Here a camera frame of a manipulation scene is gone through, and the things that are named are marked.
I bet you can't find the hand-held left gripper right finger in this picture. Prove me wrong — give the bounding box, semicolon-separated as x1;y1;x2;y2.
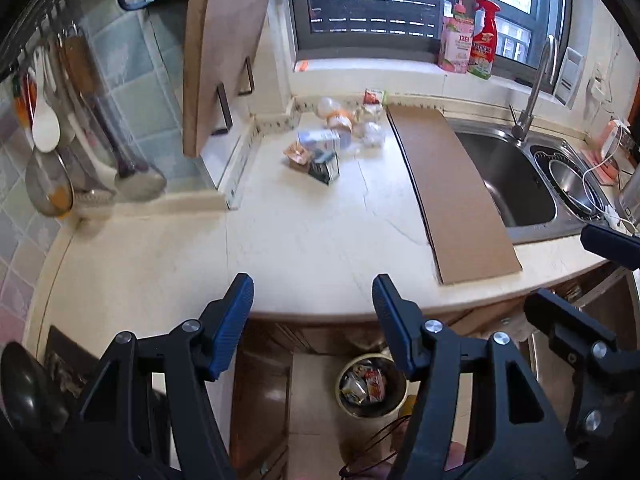
371;273;581;480

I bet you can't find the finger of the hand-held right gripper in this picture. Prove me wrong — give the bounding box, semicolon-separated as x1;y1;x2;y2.
581;224;640;273
523;287;640;436

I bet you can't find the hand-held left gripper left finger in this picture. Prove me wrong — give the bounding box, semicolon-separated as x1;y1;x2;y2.
47;272;255;480

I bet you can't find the red snack packet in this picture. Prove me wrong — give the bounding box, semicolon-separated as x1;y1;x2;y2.
365;369;387;403

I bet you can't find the round dark bin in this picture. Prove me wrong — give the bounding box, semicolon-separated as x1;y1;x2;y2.
335;353;408;418

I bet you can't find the dark small carton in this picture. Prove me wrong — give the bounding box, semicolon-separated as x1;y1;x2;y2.
307;151;341;186

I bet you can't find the small brown pink packet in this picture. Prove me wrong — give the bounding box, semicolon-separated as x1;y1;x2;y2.
283;141;313;167

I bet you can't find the blue white carton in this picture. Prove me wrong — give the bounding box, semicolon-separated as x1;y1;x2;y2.
297;129;341;152

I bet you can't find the orange white cup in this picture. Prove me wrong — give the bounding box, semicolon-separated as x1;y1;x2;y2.
326;111;355;133

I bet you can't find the wooden kitchen cabinet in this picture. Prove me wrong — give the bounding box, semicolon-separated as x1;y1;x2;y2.
220;260;640;480

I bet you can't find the steel bowl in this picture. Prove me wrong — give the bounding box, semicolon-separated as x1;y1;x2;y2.
547;157;608;218

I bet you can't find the pink appliance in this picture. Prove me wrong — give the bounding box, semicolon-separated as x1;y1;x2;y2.
590;117;636;183

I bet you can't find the stainless steel sink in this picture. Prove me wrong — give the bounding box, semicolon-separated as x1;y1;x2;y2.
450;127;626;246

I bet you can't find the brown cardboard sheet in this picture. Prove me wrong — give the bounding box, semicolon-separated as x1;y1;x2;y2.
386;105;522;287

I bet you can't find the black stove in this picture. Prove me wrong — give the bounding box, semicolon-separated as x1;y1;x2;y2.
42;325;171;461

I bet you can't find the steel faucet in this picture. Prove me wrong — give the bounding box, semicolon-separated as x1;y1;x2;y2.
509;35;558;142

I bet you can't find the steel slotted spoon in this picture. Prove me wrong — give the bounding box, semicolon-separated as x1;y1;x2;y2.
75;187;118;211

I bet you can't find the black cutting board holder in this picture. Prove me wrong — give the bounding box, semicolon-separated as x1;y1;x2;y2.
211;57;255;136

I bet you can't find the steel mesh strainer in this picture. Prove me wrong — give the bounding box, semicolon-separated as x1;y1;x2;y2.
24;150;76;218

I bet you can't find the red spray bottle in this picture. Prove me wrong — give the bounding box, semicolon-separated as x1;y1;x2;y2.
467;0;502;81

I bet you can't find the pink pump bottle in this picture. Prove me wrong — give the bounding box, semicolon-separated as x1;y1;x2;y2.
437;0;476;75

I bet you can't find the wooden cutting board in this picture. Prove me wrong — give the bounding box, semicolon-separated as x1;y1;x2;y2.
181;0;273;158

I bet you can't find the white rice paddle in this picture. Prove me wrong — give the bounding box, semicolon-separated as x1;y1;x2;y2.
31;46;62;153

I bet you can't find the orange carrot-shaped peeler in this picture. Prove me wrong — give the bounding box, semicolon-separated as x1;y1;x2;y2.
12;74;33;131

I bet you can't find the dark framed window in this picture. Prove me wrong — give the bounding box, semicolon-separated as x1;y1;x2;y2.
290;0;576;91

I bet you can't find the white cable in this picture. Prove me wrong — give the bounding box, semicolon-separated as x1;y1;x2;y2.
582;125;640;233

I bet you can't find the black cable loop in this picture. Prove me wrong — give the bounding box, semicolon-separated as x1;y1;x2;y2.
339;415;416;478

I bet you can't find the small white wall socket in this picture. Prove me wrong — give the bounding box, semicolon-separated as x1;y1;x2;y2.
587;62;608;106

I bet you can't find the steel ladle wooden handle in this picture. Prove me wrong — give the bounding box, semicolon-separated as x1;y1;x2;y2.
62;35;167;201

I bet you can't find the black wok wooden handle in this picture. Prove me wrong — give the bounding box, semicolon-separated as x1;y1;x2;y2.
0;342;71;441

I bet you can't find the black wall rack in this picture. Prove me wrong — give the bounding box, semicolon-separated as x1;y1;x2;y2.
0;0;111;76

